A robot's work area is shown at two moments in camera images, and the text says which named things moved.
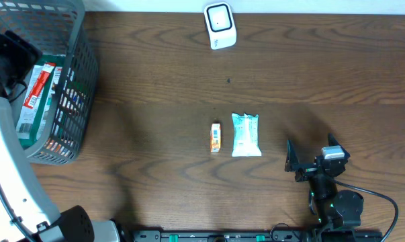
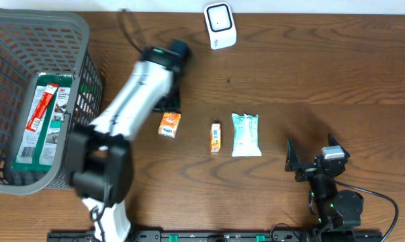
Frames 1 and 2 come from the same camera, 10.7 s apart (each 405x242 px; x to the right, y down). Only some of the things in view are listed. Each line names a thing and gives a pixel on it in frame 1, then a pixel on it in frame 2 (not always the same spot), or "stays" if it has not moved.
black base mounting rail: (253, 236) stays
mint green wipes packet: (246, 140) stays
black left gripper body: (21, 54) → (171, 103)
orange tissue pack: (215, 138) stays
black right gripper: (306, 171) stays
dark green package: (48, 103) → (39, 150)
